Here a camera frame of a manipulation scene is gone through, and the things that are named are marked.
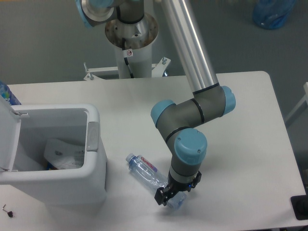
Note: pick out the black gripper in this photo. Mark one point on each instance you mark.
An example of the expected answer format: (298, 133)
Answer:
(163, 195)

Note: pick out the clear plastic water bottle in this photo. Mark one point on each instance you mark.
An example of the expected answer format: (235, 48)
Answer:
(146, 173)

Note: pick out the white wrapper bag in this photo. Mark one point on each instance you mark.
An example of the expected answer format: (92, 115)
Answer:
(63, 155)

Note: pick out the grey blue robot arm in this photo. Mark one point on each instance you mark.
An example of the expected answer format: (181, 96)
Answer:
(177, 123)

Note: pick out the white plastic trash can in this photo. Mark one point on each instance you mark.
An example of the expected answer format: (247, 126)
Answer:
(24, 131)

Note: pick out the black device at edge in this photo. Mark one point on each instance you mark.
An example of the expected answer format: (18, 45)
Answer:
(300, 206)

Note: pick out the blue yellow snack packet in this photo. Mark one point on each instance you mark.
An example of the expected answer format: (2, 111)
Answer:
(50, 166)

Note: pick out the white base strut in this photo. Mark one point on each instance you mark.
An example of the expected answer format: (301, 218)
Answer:
(157, 69)

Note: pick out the blue plastic bag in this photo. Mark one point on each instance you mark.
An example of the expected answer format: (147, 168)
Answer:
(272, 14)

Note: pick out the blue labelled bottle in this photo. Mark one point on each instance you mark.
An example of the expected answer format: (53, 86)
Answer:
(6, 93)

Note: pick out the white levelling foot bracket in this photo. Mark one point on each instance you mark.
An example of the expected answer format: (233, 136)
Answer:
(89, 75)

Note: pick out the white frame at right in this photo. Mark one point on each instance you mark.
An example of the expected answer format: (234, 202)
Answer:
(298, 109)

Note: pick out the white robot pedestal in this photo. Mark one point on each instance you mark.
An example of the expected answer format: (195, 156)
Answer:
(133, 46)

